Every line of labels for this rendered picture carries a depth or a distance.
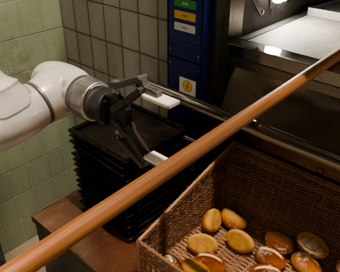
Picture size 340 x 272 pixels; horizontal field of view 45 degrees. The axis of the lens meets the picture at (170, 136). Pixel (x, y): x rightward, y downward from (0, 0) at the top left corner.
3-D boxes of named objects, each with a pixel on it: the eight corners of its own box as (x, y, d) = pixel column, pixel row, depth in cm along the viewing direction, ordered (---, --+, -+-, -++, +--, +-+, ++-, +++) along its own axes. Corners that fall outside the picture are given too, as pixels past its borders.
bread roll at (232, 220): (248, 220, 135) (238, 233, 134) (249, 225, 141) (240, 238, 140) (224, 203, 140) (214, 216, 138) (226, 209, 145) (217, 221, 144)
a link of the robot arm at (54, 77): (105, 103, 97) (60, 132, 90) (66, 85, 106) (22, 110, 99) (94, 62, 90) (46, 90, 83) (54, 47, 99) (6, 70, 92)
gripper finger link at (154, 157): (143, 156, 81) (143, 159, 82) (169, 170, 77) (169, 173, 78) (153, 149, 83) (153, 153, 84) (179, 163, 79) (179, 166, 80)
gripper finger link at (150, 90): (142, 88, 77) (142, 73, 75) (162, 95, 74) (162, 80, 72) (137, 90, 76) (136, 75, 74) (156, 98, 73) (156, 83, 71)
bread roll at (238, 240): (247, 258, 127) (253, 257, 132) (256, 238, 127) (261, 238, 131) (221, 244, 132) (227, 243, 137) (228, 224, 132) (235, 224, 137)
